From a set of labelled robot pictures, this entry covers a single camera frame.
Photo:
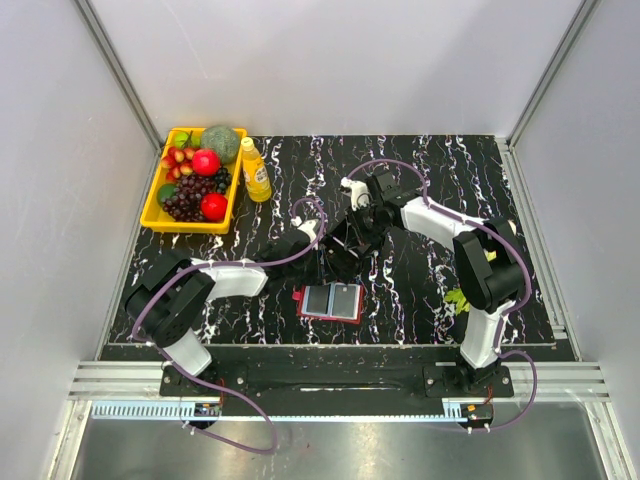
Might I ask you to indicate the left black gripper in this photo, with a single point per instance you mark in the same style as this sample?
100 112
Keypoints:
314 254

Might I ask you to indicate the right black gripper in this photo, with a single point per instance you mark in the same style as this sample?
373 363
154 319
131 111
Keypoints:
353 217

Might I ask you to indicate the black card dispenser box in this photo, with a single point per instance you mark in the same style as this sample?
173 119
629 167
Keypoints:
345 253

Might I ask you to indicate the red leather card holder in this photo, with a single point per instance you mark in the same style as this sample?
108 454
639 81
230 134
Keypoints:
300 298

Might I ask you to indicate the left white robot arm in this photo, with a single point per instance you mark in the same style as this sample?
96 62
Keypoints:
167 299

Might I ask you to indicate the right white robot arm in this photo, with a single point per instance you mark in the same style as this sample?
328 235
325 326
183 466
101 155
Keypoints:
480 346

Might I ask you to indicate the yellow juice bottle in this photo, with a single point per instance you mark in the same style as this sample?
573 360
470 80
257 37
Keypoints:
256 177

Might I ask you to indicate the red apple lower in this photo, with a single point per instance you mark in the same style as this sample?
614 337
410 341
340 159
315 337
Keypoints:
213 207

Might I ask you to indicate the red apple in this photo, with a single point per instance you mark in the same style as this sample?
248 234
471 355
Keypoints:
213 207
205 162

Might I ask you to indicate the dark purple grape bunch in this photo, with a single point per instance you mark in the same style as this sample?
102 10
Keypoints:
184 205

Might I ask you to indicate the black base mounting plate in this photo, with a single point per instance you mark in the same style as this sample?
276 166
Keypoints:
424 371

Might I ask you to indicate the red apple upper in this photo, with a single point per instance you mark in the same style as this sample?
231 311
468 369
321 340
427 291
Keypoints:
205 162

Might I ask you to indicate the green broccoli head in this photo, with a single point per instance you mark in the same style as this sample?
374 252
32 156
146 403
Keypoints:
223 140

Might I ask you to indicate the green lime fruit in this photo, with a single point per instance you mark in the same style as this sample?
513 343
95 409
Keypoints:
165 192

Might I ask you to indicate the yellow plastic tray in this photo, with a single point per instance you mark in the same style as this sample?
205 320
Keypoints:
155 218

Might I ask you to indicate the small red fruits cluster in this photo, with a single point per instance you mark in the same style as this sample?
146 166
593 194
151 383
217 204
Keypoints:
177 163

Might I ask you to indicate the green pear fruit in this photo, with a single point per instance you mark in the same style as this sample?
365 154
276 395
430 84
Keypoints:
186 139

